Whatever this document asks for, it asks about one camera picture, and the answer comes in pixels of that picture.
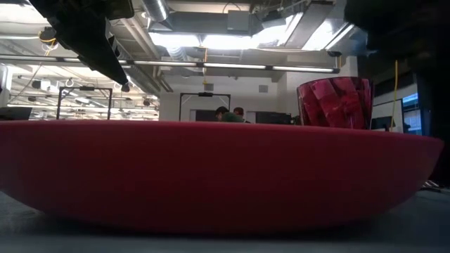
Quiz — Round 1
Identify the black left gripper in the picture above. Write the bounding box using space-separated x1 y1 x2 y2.
28 0 136 86

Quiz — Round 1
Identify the red round plate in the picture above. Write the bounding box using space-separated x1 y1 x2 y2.
0 119 444 235

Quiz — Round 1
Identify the dark red round fruit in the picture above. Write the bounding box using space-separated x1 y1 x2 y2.
296 76 375 130

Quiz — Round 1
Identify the dark background monitor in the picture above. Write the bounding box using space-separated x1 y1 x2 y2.
0 106 33 122
255 111 293 125

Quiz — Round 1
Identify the bright ceiling light panel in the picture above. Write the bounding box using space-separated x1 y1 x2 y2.
148 20 352 51

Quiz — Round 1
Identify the long ceiling light bar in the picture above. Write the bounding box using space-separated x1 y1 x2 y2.
0 54 341 75

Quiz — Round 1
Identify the person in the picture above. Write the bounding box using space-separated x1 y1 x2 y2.
232 106 251 124
214 105 230 122

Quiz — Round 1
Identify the grey ceiling box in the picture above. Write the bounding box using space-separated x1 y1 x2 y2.
226 9 255 34

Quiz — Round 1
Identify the black rig frame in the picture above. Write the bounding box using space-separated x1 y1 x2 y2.
56 86 114 121
179 91 232 122

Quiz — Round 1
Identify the silver ventilation duct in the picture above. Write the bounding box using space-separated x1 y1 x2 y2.
140 0 170 23

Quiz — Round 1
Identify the yellow hanging cable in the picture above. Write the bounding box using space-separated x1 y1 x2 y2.
389 59 399 131

